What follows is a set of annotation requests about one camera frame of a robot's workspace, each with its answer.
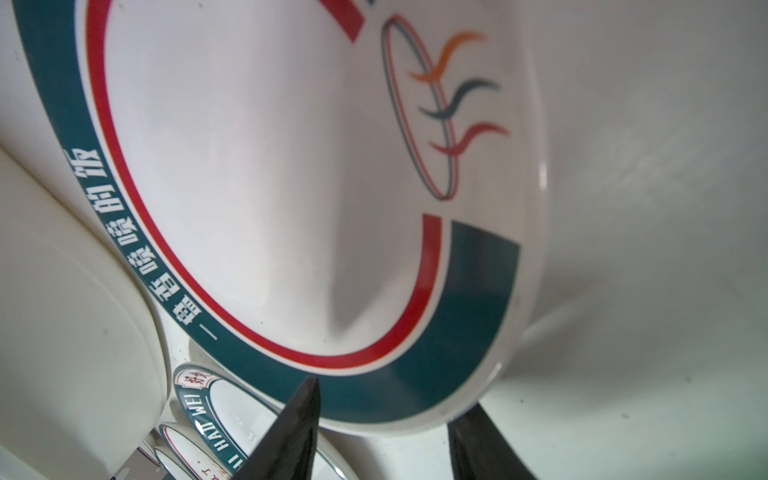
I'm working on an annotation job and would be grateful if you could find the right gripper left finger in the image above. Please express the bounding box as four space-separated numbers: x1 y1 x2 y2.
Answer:
232 376 321 480

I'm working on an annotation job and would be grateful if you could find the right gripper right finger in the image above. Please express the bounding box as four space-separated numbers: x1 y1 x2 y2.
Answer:
447 404 536 480

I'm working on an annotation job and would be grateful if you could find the green rim hao wei plate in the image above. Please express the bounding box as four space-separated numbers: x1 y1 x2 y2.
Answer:
172 364 358 479

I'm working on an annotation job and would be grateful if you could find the green red rim plate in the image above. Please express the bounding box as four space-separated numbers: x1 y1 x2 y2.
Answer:
11 1 548 435

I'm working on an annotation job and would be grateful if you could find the white plastic bin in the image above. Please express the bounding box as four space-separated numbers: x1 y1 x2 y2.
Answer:
1 155 168 479

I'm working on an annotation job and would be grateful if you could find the orange sunburst plate centre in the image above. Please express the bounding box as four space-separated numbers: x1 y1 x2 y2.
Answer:
158 423 232 480

